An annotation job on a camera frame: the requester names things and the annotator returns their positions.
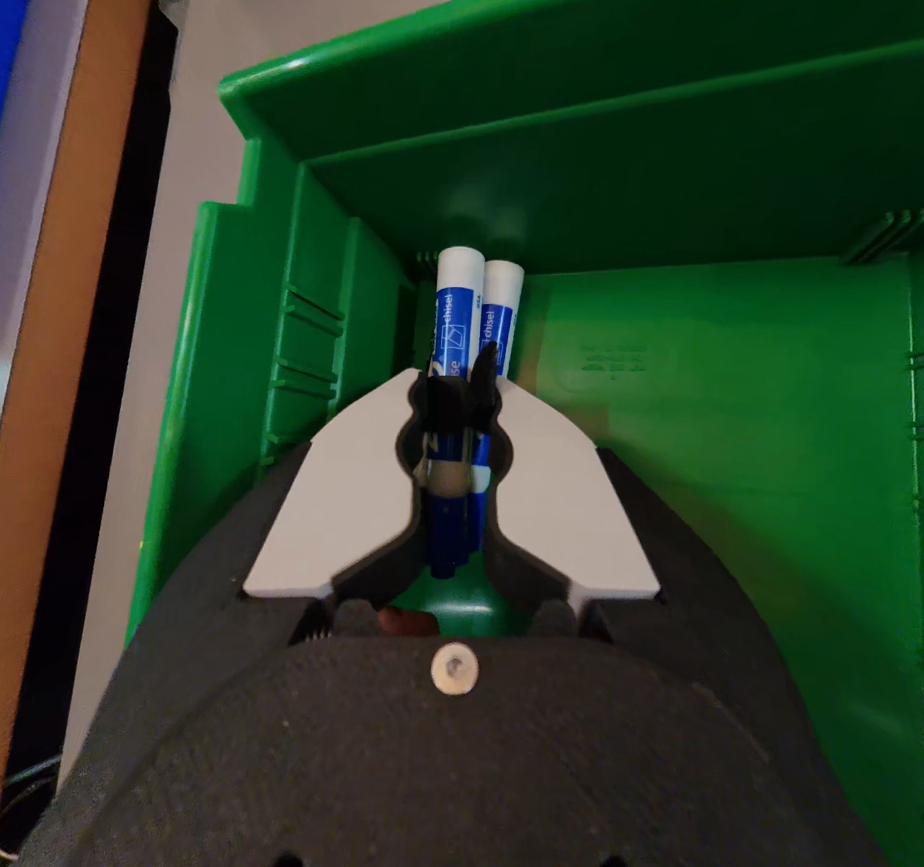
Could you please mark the white desk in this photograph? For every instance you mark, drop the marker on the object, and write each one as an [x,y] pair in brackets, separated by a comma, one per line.
[195,51]

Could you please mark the wooden-edged grey desk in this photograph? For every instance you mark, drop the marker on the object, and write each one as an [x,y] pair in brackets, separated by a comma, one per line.
[72,232]

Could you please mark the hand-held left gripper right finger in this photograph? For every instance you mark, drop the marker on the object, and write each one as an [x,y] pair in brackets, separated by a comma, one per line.
[570,520]

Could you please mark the blue plastic bin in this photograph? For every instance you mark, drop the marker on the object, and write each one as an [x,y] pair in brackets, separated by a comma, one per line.
[14,15]

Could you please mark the person's left hand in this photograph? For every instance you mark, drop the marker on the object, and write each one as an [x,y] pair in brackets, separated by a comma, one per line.
[408,623]

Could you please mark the blue dry erase marker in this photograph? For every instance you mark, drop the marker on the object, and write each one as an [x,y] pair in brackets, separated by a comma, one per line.
[503,289]
[458,282]

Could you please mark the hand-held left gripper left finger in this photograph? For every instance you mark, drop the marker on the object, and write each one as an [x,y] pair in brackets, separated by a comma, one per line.
[332,513]

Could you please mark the green plastic bin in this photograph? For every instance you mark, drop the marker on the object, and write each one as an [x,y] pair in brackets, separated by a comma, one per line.
[722,412]

